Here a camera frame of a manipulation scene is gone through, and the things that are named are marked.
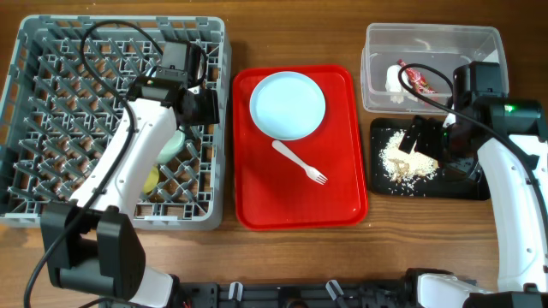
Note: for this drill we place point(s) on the red snack wrapper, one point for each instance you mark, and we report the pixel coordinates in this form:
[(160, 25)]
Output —
[(416, 81)]

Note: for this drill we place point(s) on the yellow plastic cup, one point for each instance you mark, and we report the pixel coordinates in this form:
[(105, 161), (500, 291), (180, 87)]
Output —
[(151, 180)]

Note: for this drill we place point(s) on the crumpled white napkin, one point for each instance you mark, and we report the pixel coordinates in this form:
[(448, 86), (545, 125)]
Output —
[(392, 84)]

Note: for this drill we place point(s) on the black waste tray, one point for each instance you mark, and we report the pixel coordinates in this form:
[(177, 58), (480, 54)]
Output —
[(433, 185)]

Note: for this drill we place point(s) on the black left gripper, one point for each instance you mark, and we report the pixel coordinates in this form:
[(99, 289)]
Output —
[(209, 108)]

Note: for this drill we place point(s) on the large light blue plate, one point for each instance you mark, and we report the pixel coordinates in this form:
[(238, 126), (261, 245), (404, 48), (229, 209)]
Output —
[(287, 106)]

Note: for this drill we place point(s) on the green saucer bowl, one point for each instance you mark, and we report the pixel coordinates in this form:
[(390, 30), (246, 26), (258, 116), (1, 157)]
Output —
[(171, 148)]

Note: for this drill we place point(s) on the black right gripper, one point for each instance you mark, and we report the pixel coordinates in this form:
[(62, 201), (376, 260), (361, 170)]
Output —
[(425, 143)]

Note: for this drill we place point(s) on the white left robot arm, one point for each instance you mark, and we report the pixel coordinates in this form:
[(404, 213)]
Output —
[(90, 242)]

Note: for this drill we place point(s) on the red plastic tray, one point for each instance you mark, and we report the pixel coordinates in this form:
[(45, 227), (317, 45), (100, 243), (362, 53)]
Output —
[(271, 192)]

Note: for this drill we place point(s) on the rice food scraps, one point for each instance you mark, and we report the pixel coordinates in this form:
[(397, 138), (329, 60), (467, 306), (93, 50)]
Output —
[(406, 170)]

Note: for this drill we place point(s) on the clear plastic bin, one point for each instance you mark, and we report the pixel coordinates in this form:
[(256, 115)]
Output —
[(443, 47)]

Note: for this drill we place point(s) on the grey dishwasher rack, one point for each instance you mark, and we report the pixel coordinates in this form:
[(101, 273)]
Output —
[(60, 108)]

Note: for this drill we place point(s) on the white plastic fork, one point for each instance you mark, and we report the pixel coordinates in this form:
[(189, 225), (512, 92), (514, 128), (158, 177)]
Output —
[(312, 173)]

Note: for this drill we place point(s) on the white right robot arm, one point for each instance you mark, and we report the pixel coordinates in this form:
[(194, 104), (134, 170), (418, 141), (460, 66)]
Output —
[(508, 139)]

